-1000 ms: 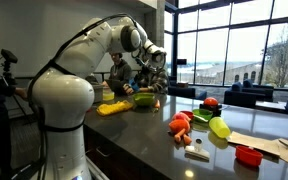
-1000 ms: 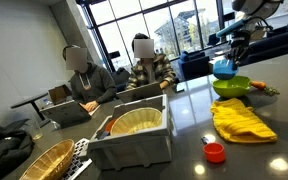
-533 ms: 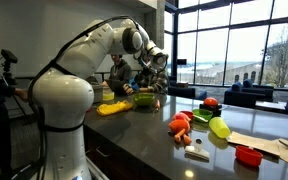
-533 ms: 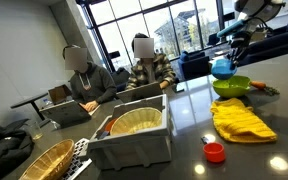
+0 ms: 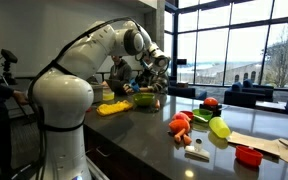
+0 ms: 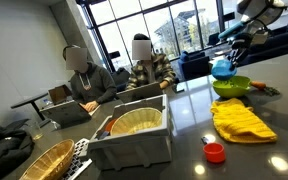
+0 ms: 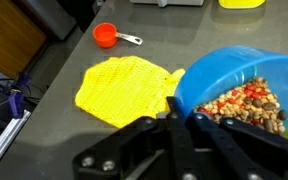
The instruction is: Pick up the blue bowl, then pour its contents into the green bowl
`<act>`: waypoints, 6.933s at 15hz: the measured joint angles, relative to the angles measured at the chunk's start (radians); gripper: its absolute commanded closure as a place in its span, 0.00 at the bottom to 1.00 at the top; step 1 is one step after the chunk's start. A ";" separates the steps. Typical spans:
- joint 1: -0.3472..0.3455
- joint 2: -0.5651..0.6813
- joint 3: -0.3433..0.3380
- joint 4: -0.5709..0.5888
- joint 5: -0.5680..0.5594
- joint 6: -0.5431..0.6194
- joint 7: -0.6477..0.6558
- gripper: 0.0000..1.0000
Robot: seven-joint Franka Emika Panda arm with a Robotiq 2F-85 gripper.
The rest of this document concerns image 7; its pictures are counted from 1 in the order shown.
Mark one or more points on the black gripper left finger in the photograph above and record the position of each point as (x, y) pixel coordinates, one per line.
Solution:
(179, 146)

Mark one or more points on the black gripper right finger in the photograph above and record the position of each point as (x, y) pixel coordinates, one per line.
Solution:
(237, 146)

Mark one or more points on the blue plastic bowl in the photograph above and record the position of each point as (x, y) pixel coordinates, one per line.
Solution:
(217, 70)

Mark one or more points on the yellow crocheted cloth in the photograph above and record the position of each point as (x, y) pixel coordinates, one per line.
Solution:
(124, 90)

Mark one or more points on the red measuring cup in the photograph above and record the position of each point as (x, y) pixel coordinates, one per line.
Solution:
(104, 35)

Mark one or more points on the yellow container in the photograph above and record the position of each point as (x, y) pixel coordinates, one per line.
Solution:
(240, 3)

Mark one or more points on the purple clamp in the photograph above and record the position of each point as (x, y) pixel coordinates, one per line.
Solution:
(24, 80)
(16, 103)

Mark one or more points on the wooden counter cabinet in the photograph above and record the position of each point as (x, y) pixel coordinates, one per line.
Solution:
(7, 36)

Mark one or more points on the aluminium rail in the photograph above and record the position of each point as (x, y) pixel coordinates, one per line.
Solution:
(4, 143)

